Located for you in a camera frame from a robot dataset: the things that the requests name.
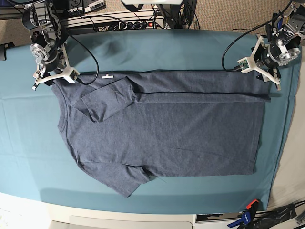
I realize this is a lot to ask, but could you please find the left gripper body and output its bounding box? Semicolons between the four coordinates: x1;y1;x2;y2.
249;34;282;91

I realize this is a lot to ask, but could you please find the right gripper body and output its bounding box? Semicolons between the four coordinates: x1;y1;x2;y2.
31;44;71;90

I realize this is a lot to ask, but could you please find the blue-grey heathered T-shirt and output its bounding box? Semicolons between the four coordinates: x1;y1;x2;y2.
52;71;270;197

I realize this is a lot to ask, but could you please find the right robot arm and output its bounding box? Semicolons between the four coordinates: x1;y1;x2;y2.
22;0;75;90

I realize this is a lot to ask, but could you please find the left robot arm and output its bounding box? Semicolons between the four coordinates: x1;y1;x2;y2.
238;0;305;91

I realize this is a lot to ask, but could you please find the black clamp left edge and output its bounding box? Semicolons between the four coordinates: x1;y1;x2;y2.
0;42;15;61

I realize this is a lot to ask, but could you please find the teal table cloth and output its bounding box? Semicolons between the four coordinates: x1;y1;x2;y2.
0;30;301;214

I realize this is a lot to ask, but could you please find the blue orange clamp bottom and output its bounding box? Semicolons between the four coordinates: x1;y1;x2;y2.
227;199;260;229

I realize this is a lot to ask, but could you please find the black plastic bag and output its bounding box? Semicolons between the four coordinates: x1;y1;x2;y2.
253;203;296;229

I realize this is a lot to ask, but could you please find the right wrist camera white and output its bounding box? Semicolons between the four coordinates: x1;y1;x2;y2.
63;67;80;83

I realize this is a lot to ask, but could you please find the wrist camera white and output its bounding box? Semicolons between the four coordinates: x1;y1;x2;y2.
63;67;80;83
237;57;255;73

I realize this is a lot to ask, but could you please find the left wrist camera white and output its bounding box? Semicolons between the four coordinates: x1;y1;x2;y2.
237;57;255;73

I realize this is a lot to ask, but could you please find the camera black cable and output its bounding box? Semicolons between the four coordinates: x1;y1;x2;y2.
221;0;294;72
57;23;99;85

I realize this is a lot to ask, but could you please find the aluminium frame rail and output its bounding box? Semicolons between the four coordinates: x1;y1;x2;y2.
0;1;48;20

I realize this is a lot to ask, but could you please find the power strip with red switch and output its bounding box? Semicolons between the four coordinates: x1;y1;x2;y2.
118;18;164;30

